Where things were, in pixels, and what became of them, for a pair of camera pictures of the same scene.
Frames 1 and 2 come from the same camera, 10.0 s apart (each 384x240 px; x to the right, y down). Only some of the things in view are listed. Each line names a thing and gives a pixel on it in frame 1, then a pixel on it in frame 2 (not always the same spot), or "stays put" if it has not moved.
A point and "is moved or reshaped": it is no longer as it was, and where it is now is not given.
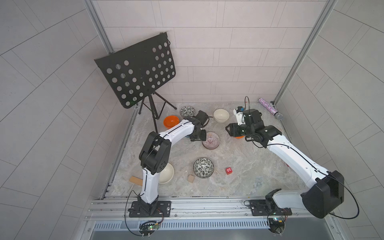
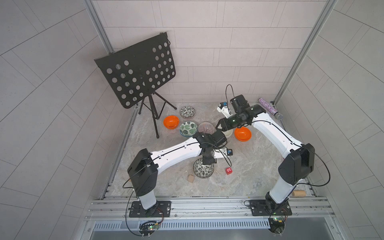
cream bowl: (221, 115) is moved or reshaped
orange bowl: (171, 121) stays put
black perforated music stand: (136, 72) stays put
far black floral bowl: (187, 111) stays put
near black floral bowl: (203, 168) stays put
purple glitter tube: (278, 115) stays put
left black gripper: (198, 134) -> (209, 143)
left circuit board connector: (148, 227) stays put
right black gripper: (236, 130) -> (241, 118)
